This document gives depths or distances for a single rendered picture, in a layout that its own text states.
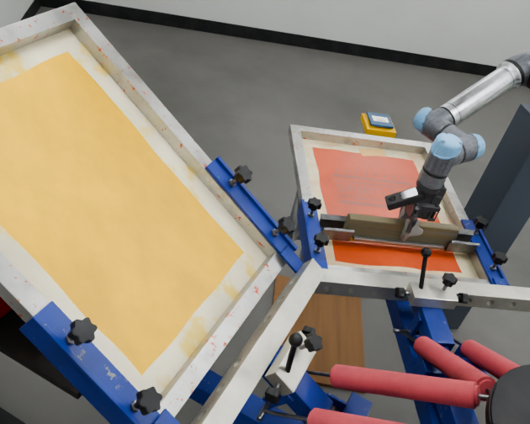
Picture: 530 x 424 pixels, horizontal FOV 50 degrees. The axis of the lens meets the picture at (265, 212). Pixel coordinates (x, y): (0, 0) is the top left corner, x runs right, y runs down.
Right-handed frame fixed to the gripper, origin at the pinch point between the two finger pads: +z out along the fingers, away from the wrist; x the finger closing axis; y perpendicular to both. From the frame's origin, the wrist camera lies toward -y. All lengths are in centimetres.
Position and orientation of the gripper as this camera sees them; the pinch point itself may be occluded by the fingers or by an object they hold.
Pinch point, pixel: (399, 232)
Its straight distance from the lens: 182.7
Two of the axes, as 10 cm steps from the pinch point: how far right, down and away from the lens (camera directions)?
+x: -0.5, -6.5, 7.6
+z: -1.9, 7.5, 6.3
